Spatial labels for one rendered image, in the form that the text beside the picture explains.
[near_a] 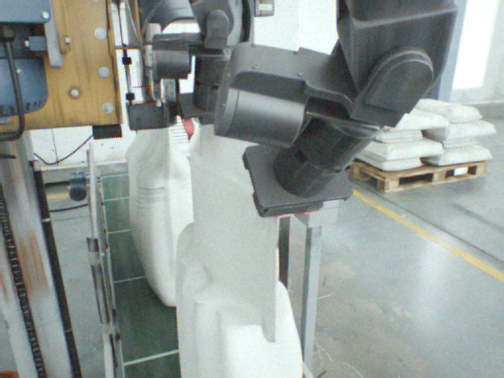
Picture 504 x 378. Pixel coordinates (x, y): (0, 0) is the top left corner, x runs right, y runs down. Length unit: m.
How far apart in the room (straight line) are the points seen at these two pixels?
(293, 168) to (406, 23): 0.16
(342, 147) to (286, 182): 0.08
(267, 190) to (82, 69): 0.59
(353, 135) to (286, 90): 0.06
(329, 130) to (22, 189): 0.80
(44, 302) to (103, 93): 0.54
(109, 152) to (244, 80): 3.47
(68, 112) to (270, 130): 0.65
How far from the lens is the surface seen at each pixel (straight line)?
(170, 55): 0.69
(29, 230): 1.04
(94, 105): 0.90
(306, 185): 0.37
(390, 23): 0.26
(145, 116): 0.90
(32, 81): 0.72
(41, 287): 1.11
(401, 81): 0.27
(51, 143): 3.71
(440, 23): 0.27
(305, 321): 1.14
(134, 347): 1.26
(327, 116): 0.30
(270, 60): 0.30
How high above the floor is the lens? 1.19
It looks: 21 degrees down
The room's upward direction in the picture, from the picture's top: straight up
